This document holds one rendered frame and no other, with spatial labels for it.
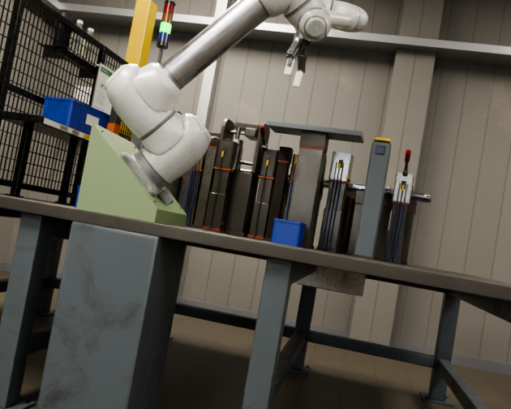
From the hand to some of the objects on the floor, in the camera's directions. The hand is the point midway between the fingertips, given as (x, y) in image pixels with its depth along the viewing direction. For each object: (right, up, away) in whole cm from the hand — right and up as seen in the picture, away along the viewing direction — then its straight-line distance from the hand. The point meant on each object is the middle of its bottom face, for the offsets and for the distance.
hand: (292, 78), depth 229 cm
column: (-69, -127, -46) cm, 151 cm away
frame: (-47, -134, +17) cm, 143 cm away
